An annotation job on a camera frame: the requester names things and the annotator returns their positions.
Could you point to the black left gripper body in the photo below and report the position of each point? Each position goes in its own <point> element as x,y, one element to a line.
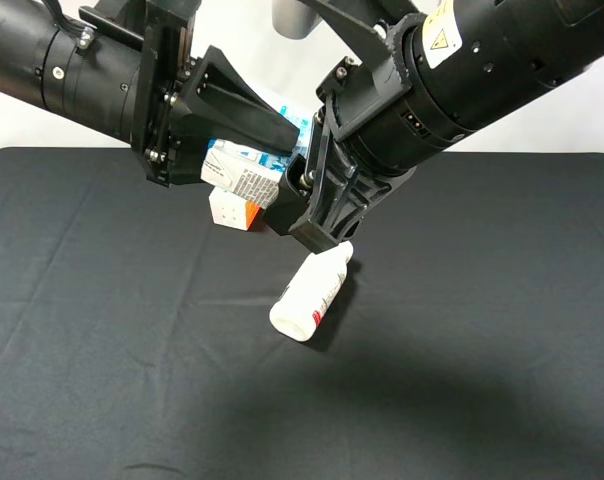
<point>162,31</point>

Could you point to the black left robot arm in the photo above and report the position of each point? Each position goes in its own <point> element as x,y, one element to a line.
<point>124,69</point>

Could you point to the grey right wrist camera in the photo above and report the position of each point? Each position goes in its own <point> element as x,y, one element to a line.
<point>292,19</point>

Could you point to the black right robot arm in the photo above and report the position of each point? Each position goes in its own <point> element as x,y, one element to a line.
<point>482,60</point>

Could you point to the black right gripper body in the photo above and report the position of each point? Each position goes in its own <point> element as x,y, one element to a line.
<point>374,106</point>

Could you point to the white plastic bottle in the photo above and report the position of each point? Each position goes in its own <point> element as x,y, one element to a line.
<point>306,299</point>

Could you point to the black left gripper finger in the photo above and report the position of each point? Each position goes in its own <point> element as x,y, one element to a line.
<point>215,102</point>

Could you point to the black tablecloth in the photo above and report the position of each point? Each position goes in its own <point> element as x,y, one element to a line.
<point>466,343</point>

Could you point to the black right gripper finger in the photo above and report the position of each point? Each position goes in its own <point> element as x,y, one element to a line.
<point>322,205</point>

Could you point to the pastel puzzle cube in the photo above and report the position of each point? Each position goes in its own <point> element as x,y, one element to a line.
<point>232,211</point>

